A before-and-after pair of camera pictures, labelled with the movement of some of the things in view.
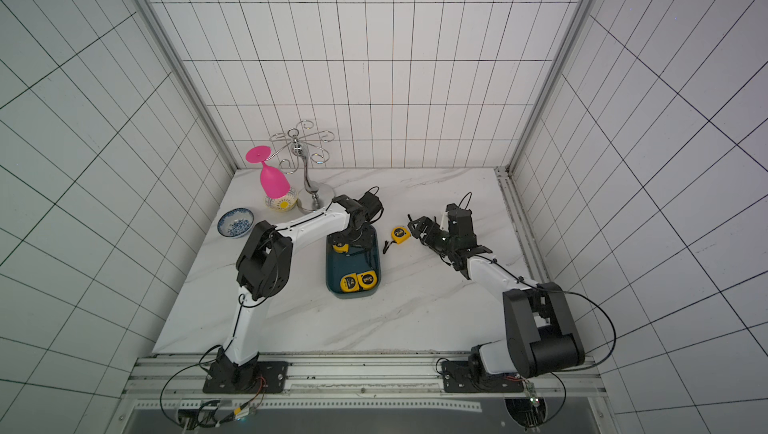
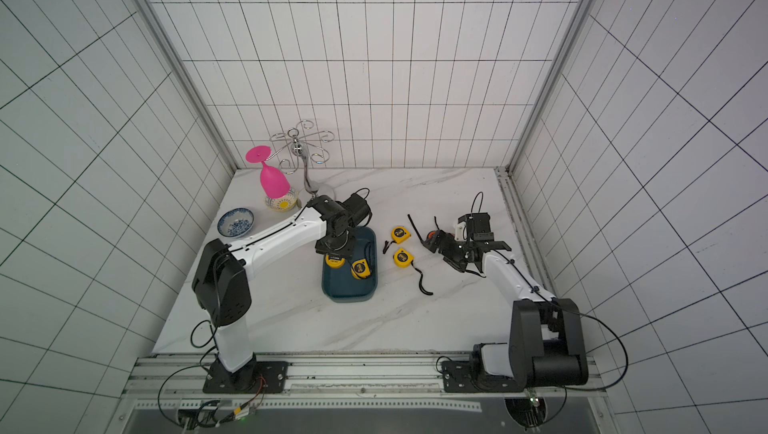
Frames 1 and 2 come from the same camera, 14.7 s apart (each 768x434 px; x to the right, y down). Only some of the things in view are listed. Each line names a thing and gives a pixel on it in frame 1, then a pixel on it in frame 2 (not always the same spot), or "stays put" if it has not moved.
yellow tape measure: [400, 235] stays put
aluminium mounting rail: [387, 382] stays put
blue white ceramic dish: [235, 222] stays put
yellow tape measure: [367, 280] -> [361, 269]
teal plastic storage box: [358, 259] stays put
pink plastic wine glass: [274, 183] stays put
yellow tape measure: [349, 283] -> [335, 263]
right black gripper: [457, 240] -> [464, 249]
